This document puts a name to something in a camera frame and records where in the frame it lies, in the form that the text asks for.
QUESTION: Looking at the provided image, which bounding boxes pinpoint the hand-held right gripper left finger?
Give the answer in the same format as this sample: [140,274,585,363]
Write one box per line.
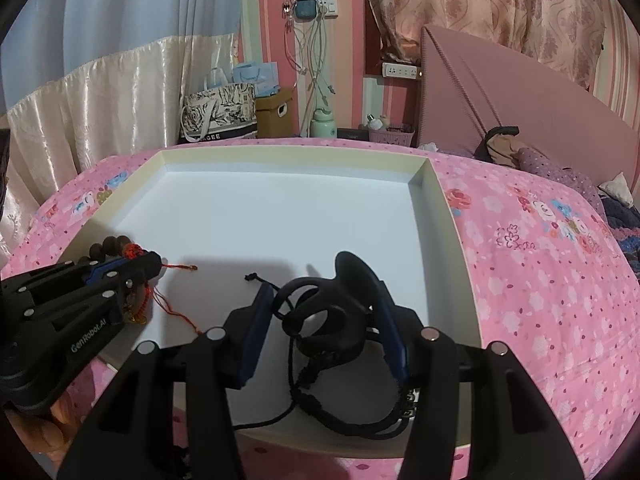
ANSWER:
[56,284,276,480]

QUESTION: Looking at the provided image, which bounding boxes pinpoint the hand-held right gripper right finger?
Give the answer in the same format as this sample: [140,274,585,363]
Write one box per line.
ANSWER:
[367,265,586,480]

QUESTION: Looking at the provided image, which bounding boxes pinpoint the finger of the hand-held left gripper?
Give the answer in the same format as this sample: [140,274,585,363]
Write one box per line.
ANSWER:
[0,258,128,307]
[25,252,163,333]

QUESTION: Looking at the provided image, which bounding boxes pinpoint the red cord amber charm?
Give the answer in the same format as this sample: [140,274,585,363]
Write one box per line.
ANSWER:
[122,242,206,337]

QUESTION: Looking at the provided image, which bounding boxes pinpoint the brown wooden bead bracelet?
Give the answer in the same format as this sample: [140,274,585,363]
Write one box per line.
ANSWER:
[75,235,135,268]

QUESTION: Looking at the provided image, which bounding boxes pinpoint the black hair claw clip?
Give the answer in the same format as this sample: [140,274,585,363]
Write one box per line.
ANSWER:
[280,251,396,367]

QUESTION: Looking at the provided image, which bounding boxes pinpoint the black hair clip and ties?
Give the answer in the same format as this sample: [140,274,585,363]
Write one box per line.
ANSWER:
[232,272,420,434]

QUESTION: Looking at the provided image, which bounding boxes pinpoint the white shallow box tray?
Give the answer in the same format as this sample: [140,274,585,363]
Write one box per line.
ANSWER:
[50,142,484,461]

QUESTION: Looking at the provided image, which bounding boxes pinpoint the person's left hand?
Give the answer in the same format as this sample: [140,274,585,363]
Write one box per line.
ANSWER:
[10,391,90,461]

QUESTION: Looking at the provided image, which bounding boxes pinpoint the pink floral bedsheet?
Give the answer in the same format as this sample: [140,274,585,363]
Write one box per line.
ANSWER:
[0,135,640,480]

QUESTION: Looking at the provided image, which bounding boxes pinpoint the floral print tote bag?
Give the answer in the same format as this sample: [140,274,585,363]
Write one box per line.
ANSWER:
[180,82,259,144]

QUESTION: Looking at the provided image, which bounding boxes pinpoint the pink plastic basket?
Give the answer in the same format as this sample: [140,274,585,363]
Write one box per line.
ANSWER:
[367,127,416,147]

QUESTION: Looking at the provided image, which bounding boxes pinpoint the brown cardboard box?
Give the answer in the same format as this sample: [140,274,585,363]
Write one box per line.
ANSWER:
[255,89,296,138]

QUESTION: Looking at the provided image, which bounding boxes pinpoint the green water bottle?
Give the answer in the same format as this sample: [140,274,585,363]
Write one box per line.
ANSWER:
[310,106,337,138]

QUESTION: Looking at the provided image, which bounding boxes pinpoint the brown and black bag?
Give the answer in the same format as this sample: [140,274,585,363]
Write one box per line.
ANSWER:
[472,125,524,168]

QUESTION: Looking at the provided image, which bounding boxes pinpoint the light blue gift bag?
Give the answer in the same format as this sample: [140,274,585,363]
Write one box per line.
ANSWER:
[202,61,280,98]

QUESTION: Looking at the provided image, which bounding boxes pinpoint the purple dotted pillow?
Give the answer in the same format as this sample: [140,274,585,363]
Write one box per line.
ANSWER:
[517,146,608,216]

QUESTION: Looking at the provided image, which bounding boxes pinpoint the blue and cream curtain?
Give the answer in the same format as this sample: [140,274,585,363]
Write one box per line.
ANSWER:
[0,0,251,267]

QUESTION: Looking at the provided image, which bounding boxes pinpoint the dark blue blanket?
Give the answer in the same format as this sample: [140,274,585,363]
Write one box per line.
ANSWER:
[600,195,640,273]

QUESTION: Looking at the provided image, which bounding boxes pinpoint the white power strip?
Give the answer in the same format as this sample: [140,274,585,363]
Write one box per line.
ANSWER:
[382,61,422,80]

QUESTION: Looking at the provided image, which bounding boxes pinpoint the small white pillow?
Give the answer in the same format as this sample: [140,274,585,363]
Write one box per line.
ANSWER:
[598,172,636,206]

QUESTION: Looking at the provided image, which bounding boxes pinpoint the pink patterned curtain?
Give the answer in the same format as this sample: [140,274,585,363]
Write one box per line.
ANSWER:
[360,0,608,93]

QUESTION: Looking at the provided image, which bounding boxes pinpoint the bundle of charging cables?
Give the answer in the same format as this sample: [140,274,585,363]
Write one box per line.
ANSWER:
[282,0,337,136]

